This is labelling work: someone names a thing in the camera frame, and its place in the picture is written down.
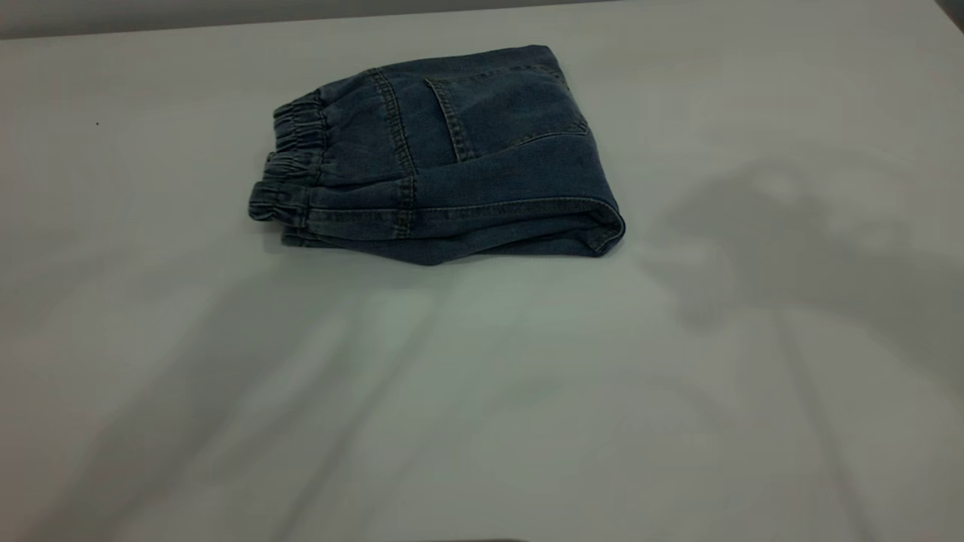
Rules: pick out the blue denim jeans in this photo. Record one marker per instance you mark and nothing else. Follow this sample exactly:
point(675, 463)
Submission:
point(482, 150)

